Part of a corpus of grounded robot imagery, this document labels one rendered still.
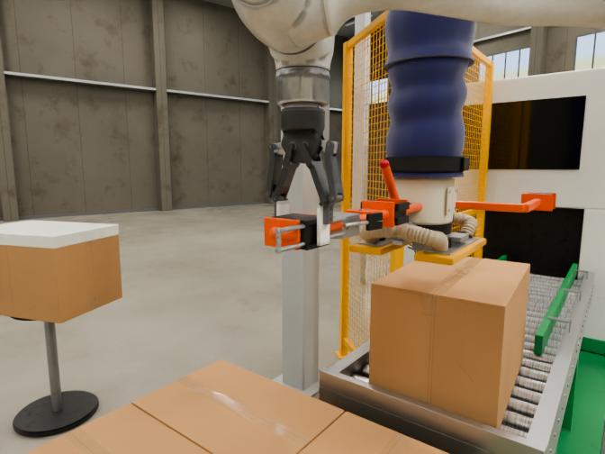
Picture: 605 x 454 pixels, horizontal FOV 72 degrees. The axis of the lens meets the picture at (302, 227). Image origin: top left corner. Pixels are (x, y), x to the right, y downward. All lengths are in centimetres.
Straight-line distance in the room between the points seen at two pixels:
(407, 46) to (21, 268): 188
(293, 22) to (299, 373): 225
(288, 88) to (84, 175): 1206
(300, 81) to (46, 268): 171
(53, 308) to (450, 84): 186
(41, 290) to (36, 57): 1086
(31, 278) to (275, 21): 191
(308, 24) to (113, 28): 1288
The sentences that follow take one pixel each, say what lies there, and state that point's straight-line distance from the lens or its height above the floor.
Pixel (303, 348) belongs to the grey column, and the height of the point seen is 28.
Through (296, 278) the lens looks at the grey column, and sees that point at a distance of 240.
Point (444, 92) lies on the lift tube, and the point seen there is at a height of 151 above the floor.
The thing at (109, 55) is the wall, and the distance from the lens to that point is 1318.
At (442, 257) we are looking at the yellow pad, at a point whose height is 111.
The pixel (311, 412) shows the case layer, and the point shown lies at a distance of 146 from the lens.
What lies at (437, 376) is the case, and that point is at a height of 70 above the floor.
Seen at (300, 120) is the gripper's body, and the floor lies 140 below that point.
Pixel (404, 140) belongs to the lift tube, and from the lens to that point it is 116.
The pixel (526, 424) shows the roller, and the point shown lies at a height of 54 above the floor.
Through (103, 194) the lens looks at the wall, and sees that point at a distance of 1279.
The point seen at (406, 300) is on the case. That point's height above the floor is 91.
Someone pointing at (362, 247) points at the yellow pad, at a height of 110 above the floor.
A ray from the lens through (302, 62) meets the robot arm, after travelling 70.
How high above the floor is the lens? 133
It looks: 8 degrees down
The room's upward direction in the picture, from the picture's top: straight up
